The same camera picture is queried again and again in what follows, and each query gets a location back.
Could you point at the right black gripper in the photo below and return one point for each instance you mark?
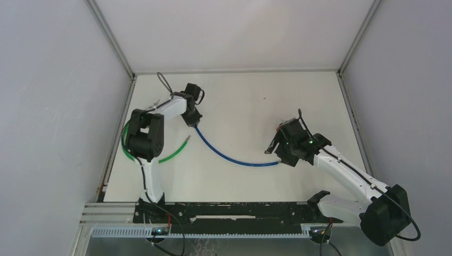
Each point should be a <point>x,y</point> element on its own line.
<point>289,160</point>

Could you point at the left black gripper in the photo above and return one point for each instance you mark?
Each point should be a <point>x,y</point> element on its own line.
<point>190,122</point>

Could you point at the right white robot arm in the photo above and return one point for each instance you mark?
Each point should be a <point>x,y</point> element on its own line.
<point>381,211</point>

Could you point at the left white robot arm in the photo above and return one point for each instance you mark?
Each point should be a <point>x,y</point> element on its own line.
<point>144,139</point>

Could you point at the green cable lock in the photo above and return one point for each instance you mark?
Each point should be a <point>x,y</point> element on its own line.
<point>165,159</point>

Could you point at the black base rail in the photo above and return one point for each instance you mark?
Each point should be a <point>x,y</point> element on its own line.
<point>251,218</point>

